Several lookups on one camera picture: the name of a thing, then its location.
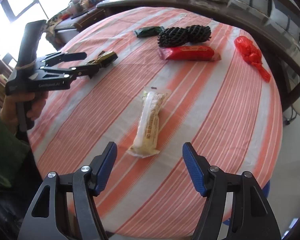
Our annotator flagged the olive gold wrapper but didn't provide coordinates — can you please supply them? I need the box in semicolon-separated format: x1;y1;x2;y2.
87;51;118;68

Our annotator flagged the yellow white snack wrapper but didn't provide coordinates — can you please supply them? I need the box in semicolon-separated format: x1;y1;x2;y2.
127;87;171;158

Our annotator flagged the dark green wrapper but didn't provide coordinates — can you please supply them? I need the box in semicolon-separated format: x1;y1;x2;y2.
134;26;165;38

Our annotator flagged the person's green sleeve forearm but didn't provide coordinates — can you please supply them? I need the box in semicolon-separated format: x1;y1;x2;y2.
0;117;31;191

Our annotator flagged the person's left hand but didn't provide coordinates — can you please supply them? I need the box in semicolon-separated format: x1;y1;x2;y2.
0;92;49;129

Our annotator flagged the blue plastic waste basket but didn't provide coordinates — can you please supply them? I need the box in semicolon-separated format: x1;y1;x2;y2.
223;181;270;226

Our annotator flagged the black foam fruit net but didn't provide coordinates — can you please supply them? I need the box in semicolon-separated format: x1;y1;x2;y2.
158;25;211;48

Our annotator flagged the orange white striped tablecloth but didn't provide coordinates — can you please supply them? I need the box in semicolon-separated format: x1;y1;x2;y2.
29;7;282;238

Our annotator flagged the red snack wrapper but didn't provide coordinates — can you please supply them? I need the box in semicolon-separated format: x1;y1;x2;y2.
158;46;221;61

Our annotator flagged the red plastic bag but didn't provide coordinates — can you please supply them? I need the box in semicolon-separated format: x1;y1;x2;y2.
234;36;271;83

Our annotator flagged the dark wooden coffee table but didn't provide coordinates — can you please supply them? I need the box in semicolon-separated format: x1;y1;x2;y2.
97;0;300;110

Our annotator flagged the dark brown sofa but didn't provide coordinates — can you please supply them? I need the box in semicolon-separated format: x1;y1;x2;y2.
52;0;300;49

